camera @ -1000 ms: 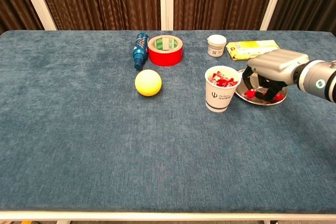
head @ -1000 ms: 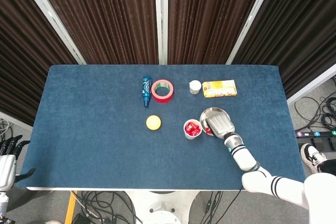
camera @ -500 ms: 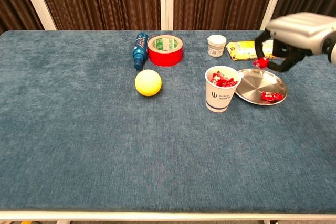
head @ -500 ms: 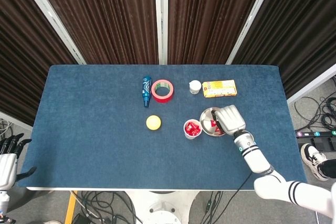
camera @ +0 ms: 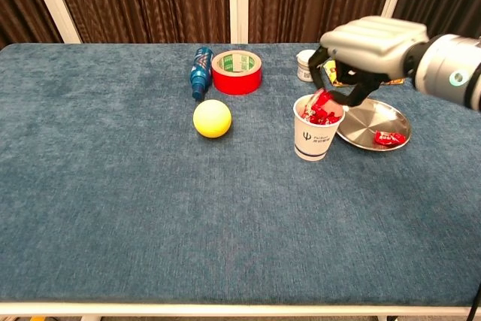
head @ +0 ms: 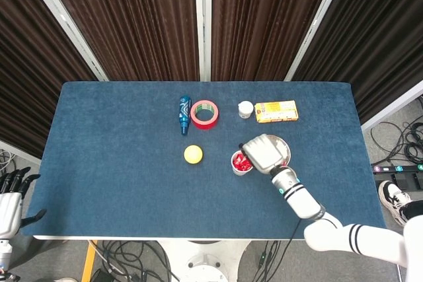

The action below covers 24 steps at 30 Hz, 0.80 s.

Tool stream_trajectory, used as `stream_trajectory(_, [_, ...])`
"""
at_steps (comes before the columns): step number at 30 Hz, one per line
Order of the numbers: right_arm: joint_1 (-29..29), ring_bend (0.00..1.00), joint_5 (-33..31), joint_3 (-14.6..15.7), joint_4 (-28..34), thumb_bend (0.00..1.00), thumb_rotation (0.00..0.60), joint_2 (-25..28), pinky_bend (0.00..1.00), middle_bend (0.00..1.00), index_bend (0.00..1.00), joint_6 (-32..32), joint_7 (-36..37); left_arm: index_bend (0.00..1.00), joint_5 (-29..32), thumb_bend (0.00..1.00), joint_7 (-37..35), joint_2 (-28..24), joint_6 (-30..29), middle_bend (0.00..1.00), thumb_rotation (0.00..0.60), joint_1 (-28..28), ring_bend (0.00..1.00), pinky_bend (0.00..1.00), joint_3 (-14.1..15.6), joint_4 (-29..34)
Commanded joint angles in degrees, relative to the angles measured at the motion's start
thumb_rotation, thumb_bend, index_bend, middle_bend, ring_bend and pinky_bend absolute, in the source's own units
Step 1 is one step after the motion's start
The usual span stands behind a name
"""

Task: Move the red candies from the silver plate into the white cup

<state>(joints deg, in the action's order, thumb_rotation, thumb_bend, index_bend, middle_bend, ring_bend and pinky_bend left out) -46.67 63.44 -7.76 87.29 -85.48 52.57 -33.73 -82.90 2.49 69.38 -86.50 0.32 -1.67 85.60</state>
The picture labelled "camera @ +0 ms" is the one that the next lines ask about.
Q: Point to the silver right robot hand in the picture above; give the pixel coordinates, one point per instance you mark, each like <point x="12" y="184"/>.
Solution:
<point x="372" y="43"/>

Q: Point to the red candy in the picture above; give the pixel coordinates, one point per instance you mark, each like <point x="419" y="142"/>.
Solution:
<point x="387" y="137"/>
<point x="325" y="98"/>
<point x="312" y="111"/>
<point x="330" y="116"/>

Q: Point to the white paper cup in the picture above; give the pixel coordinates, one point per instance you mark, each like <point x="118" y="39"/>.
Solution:
<point x="315" y="140"/>

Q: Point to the yellow biscuit box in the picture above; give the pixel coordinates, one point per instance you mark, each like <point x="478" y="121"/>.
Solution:
<point x="330" y="73"/>

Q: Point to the small white jar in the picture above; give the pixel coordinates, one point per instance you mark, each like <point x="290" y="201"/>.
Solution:
<point x="302" y="63"/>

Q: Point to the round steel plate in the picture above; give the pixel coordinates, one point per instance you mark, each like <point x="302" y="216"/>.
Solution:
<point x="368" y="125"/>

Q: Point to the red tape roll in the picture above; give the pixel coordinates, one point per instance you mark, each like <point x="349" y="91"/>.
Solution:
<point x="236" y="80"/>

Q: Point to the blue patterned bottle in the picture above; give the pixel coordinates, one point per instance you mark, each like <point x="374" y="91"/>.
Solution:
<point x="201" y="69"/>

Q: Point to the yellow ball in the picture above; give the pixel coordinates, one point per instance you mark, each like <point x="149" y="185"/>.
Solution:
<point x="212" y="118"/>

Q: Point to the blue table cloth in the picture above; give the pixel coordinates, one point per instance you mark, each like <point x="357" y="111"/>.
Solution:
<point x="112" y="185"/>

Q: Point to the yellow bar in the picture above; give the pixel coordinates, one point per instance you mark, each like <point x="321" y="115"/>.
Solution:
<point x="37" y="318"/>

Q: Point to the white table frame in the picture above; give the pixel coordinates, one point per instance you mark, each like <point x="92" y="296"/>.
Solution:
<point x="240" y="309"/>

